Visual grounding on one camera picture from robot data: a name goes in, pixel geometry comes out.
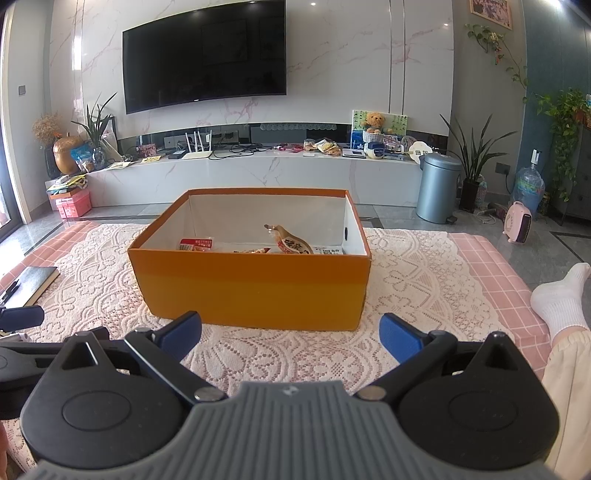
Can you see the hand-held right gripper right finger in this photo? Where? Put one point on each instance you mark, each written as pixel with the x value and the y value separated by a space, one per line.
pixel 399 337

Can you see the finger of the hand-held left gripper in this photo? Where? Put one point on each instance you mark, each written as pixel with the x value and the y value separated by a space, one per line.
pixel 25 357
pixel 21 318

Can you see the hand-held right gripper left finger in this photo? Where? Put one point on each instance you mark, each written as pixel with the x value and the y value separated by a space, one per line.
pixel 180 334

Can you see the orange cardboard box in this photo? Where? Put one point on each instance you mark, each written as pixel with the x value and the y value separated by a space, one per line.
pixel 249 290

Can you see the braised meat red-ended packet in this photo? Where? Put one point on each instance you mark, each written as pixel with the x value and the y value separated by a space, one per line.
pixel 196 244

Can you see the white packet red logo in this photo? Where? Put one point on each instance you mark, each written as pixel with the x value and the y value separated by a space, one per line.
pixel 328 251

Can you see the tan snack packet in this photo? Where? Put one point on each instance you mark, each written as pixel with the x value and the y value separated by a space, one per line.
pixel 291 242

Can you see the black pen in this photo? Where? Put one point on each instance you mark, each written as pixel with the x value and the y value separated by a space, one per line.
pixel 10 290

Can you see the black notebook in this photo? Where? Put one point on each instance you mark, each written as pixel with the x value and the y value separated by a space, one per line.
pixel 32 284

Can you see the pink checked mat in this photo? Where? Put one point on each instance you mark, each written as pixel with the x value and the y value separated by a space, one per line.
pixel 489 272

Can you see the pink storage boxes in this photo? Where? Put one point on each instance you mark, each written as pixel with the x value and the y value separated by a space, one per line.
pixel 74 205

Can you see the yellow paper pile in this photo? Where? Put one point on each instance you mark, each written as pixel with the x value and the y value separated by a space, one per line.
pixel 67 183

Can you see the blue-grey pedal trash can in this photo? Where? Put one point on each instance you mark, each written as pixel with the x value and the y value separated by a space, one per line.
pixel 438 194

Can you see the tall potted plant black pot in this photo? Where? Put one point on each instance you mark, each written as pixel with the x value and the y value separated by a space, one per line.
pixel 470 196

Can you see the dark vase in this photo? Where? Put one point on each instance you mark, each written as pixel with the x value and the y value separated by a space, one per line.
pixel 51 164

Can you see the person's right leg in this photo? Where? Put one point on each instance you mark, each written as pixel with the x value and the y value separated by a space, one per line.
pixel 558 300

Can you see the pink space heater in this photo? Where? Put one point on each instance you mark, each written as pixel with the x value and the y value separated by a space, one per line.
pixel 519 224

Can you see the gold round vase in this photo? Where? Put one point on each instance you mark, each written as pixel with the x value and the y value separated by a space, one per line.
pixel 67 157

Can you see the blue snack bag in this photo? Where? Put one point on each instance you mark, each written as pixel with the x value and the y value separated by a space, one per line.
pixel 84 156

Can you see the white marble media console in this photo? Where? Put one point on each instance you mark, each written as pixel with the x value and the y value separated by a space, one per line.
pixel 258 177

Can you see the green plant in glass vase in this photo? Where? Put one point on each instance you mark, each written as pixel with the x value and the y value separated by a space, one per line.
pixel 98 159

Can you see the black small box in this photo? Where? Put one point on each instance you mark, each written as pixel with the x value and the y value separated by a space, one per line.
pixel 177 154

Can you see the white router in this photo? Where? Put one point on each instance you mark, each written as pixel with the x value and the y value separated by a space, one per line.
pixel 197 154

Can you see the white round gadget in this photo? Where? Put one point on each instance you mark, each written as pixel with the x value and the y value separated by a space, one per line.
pixel 420 151

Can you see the blue and white jar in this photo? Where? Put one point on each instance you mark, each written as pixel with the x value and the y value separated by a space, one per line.
pixel 376 151

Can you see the white kitchen scale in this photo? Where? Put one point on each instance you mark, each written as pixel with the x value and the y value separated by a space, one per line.
pixel 354 153

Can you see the dried flower bunch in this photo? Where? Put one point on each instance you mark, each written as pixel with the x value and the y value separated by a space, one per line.
pixel 46 129

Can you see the blue water jug with pump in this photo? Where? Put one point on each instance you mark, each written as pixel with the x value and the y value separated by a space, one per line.
pixel 528 187

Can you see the white small basket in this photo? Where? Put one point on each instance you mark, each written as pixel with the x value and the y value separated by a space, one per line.
pixel 372 137

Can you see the snack bags pile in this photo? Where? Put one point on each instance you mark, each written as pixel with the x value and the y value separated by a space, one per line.
pixel 323 146

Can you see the green printed board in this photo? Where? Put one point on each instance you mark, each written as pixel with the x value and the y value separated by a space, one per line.
pixel 397 124

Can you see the brown teddy bear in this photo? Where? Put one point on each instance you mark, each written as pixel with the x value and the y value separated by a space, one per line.
pixel 374 122

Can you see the green ivy plant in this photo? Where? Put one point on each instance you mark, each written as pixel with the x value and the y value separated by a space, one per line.
pixel 565 110

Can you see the black flat television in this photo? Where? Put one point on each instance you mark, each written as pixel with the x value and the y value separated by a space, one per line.
pixel 203 50

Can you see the trailing vine plant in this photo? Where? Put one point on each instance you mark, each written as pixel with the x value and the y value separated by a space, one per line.
pixel 494 41

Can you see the pink photo frame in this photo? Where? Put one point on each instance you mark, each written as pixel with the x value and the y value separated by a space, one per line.
pixel 147 150

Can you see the wall socket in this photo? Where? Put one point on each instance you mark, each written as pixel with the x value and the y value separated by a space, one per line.
pixel 503 168

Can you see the framed wall picture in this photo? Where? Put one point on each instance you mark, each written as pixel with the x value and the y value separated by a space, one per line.
pixel 491 13

